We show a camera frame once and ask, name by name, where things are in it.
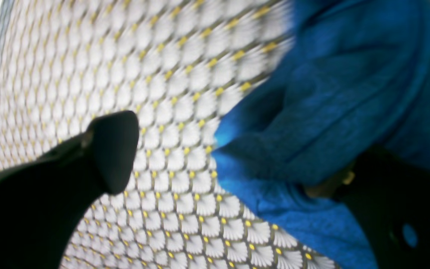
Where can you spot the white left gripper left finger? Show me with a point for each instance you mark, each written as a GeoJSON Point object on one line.
{"type": "Point", "coordinates": [43, 201]}

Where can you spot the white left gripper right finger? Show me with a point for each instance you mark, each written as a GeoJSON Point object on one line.
{"type": "Point", "coordinates": [390, 201]}

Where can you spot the blue long-sleeve T-shirt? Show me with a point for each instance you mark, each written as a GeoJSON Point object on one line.
{"type": "Point", "coordinates": [358, 75]}

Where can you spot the fan-patterned table cloth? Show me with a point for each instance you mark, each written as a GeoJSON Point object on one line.
{"type": "Point", "coordinates": [180, 66]}

